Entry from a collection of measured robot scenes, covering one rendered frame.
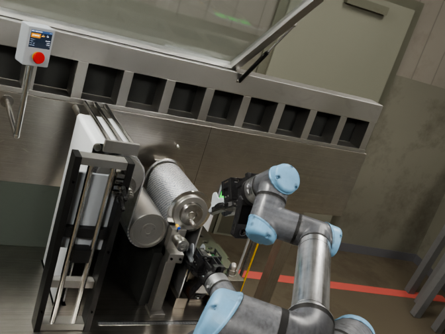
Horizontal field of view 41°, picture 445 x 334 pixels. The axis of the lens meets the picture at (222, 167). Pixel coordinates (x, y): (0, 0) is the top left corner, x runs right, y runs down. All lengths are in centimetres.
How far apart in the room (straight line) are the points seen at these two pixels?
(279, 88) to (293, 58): 224
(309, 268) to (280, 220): 18
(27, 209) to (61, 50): 56
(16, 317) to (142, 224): 44
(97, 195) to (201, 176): 67
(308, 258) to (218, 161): 100
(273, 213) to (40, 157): 91
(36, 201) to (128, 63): 56
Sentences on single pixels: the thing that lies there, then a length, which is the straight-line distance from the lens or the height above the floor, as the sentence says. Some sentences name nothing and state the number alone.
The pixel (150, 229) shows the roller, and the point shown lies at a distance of 184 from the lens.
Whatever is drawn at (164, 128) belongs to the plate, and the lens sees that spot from 207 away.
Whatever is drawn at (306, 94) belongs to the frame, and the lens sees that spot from 228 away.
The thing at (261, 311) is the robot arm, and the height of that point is 146.
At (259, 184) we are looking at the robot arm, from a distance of 144.
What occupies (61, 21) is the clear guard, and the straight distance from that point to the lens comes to 190.
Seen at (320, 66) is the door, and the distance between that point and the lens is 455.
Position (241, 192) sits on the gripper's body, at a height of 147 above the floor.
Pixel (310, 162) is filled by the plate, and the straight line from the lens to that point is 241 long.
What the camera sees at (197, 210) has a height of 127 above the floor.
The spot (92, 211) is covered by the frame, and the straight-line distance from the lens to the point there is 164.
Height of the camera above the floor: 198
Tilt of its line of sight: 18 degrees down
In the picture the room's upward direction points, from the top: 18 degrees clockwise
